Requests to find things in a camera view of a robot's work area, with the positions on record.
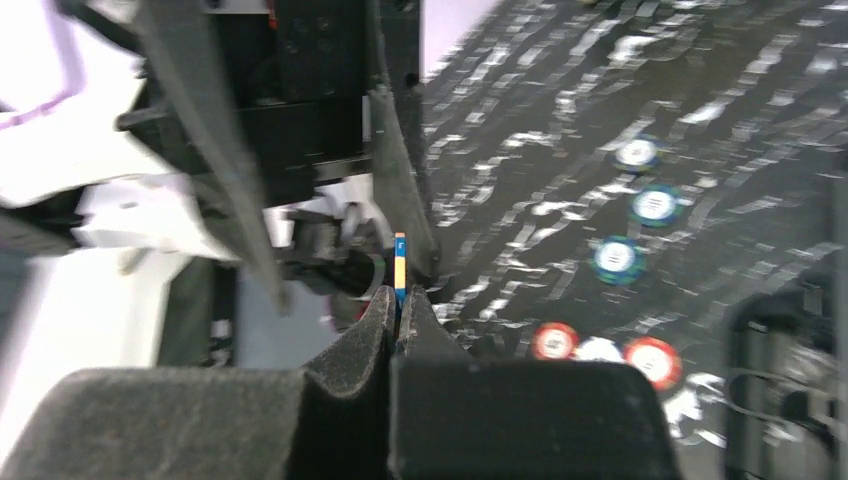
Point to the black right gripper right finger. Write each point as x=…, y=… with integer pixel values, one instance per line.
x=455, y=417

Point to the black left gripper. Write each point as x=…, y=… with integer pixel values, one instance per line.
x=300, y=73

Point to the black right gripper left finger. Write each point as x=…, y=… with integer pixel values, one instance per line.
x=324, y=420

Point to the blue orange ten chip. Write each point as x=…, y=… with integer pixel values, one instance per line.
x=400, y=268

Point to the red five chip left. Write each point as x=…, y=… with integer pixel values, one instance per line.
x=554, y=341

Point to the red five chip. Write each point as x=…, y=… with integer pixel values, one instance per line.
x=656, y=359
x=554, y=341

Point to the white blue chip upper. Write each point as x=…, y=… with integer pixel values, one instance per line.
x=599, y=349

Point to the red five chip right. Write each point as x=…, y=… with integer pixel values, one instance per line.
x=656, y=359

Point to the green blue chip stacked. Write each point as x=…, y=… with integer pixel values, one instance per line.
x=618, y=261

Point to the green blue chip far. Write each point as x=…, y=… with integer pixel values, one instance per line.
x=637, y=155

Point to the black poker chip case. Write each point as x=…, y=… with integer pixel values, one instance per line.
x=786, y=389

